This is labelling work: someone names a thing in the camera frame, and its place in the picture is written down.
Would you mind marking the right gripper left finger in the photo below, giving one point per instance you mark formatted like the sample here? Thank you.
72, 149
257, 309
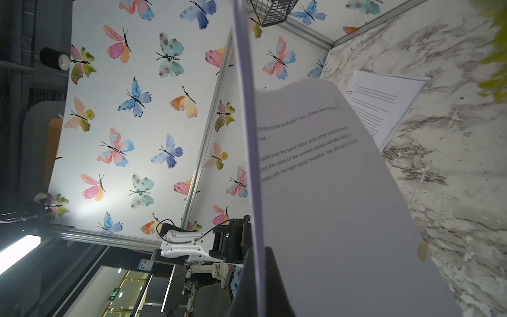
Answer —
244, 303

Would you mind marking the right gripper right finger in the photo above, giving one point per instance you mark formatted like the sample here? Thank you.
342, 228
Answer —
277, 304

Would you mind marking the yellow highlighted document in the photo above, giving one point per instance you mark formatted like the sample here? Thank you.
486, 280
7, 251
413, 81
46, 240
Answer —
324, 200

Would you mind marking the plain text document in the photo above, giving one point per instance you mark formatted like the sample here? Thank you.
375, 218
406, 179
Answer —
382, 100

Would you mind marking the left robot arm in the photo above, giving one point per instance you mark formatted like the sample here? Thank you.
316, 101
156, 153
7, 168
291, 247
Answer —
228, 242

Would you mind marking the grey office chair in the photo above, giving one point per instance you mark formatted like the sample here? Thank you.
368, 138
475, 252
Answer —
212, 301

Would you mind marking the ceiling light panel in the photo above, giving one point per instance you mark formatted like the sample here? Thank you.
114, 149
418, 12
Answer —
16, 251

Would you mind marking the black wire basket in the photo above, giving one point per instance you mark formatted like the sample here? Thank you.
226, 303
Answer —
271, 12

